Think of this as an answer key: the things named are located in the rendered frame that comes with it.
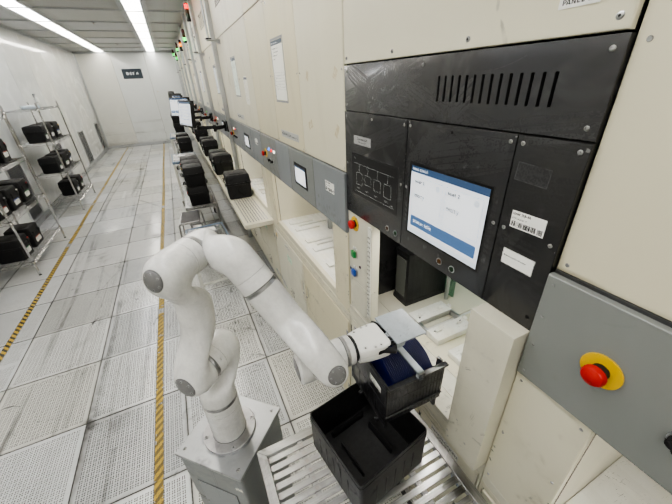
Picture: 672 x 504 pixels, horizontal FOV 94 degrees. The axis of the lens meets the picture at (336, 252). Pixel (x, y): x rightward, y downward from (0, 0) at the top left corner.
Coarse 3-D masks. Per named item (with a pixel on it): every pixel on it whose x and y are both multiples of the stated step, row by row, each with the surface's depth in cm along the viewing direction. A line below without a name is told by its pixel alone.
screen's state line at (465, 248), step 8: (416, 224) 98; (424, 224) 94; (432, 232) 92; (440, 232) 88; (440, 240) 89; (448, 240) 86; (456, 240) 84; (456, 248) 84; (464, 248) 82; (472, 248) 79; (472, 256) 80
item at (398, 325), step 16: (384, 320) 94; (400, 320) 94; (400, 336) 88; (416, 336) 88; (400, 352) 93; (352, 368) 108; (368, 368) 94; (416, 368) 88; (432, 368) 90; (368, 384) 98; (384, 384) 86; (400, 384) 86; (416, 384) 91; (432, 384) 95; (368, 400) 101; (384, 400) 89; (400, 400) 91; (416, 400) 95; (432, 400) 103; (384, 416) 92
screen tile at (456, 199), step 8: (448, 192) 82; (456, 192) 79; (448, 200) 83; (456, 200) 80; (464, 200) 78; (472, 200) 76; (480, 200) 73; (464, 208) 78; (472, 208) 76; (480, 208) 74; (448, 216) 84; (472, 216) 77; (480, 216) 74; (448, 224) 85; (456, 224) 82; (464, 224) 80; (472, 224) 77; (456, 232) 83; (464, 232) 80; (472, 232) 78; (472, 240) 79
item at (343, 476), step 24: (336, 408) 114; (360, 408) 124; (312, 432) 109; (336, 432) 114; (360, 432) 116; (384, 432) 115; (408, 432) 109; (336, 456) 95; (360, 456) 108; (384, 456) 108; (408, 456) 98; (360, 480) 102; (384, 480) 94
